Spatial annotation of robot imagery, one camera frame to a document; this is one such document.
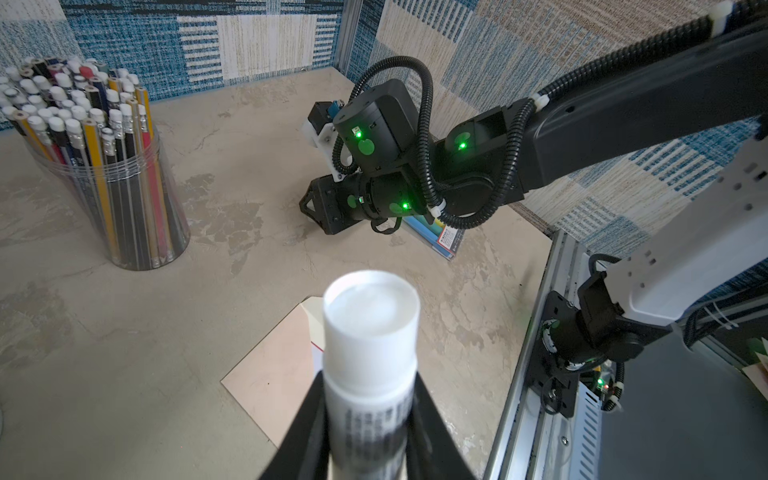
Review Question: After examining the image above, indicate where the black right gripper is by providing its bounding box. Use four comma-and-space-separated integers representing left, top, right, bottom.
299, 175, 366, 235

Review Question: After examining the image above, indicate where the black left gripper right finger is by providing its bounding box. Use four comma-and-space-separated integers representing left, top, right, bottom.
405, 373, 475, 480

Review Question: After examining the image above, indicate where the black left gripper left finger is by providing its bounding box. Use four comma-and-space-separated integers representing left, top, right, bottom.
259, 371, 330, 480

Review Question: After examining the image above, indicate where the pink paper envelope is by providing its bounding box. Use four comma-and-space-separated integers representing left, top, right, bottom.
222, 296, 325, 446

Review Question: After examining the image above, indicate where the white glue stick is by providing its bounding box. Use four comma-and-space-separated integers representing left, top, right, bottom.
322, 270, 421, 479

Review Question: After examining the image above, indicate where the pink lined letter paper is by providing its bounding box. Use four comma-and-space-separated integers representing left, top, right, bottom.
310, 342, 324, 377

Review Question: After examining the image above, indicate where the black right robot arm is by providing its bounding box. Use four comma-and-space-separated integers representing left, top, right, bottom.
299, 1, 767, 417

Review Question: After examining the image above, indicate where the highlighter marker pack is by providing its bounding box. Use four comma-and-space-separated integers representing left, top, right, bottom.
403, 215, 465, 260

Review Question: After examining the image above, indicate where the pencil holder cup with pencils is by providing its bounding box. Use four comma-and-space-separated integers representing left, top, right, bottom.
1, 56, 191, 271

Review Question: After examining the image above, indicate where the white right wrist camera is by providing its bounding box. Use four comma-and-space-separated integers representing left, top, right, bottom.
301, 100, 344, 165

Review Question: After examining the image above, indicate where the aluminium front rail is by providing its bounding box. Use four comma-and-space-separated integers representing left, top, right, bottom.
483, 230, 602, 479

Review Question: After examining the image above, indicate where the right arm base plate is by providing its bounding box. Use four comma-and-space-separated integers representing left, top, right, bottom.
525, 291, 583, 418

